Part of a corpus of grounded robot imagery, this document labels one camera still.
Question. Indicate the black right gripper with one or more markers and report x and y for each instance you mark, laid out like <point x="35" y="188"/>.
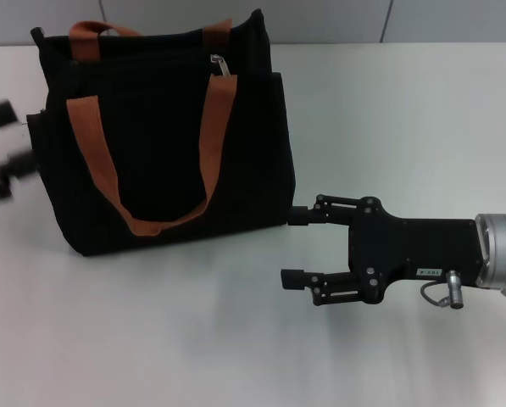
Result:
<point x="413" y="250"/>

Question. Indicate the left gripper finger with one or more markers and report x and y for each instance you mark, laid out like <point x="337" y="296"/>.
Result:
<point x="7" y="178"/>
<point x="0" y="114"/>

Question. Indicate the black canvas food bag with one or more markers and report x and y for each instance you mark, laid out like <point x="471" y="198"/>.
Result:
<point x="163" y="169"/>

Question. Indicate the silver zipper pull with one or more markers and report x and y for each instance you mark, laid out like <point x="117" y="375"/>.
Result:
<point x="223" y="68"/>

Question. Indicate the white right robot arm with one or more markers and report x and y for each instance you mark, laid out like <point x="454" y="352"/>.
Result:
<point x="502" y="250"/>

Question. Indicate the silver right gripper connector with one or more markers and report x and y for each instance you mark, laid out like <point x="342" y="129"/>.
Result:
<point x="454" y="288"/>

